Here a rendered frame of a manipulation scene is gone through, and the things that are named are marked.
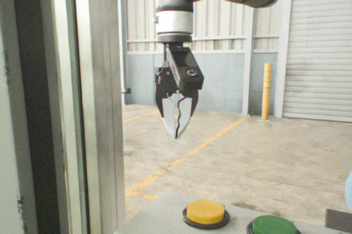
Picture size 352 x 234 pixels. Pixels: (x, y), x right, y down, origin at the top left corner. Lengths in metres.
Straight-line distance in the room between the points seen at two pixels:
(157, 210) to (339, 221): 0.45
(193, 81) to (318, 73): 5.35
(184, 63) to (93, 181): 0.31
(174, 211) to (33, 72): 0.21
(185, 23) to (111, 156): 0.35
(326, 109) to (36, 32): 5.74
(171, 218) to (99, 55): 0.18
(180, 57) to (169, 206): 0.31
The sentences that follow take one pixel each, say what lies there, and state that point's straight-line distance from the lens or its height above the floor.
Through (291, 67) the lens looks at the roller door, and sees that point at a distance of 5.85.
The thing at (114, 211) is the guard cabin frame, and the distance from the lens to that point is 0.36.
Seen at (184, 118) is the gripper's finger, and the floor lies 0.94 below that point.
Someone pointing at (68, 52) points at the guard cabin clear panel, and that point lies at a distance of 0.30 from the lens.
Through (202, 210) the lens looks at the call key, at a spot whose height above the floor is 0.91.
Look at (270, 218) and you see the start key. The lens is 0.32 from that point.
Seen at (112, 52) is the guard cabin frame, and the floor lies 1.07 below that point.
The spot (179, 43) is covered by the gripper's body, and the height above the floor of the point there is 1.10.
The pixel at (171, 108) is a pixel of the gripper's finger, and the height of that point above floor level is 0.97.
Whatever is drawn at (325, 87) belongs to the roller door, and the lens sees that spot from 5.84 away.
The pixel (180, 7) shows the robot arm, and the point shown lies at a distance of 0.60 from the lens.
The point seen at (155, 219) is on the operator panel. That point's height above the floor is 0.90.
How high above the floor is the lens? 1.06
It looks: 12 degrees down
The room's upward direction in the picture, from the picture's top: straight up
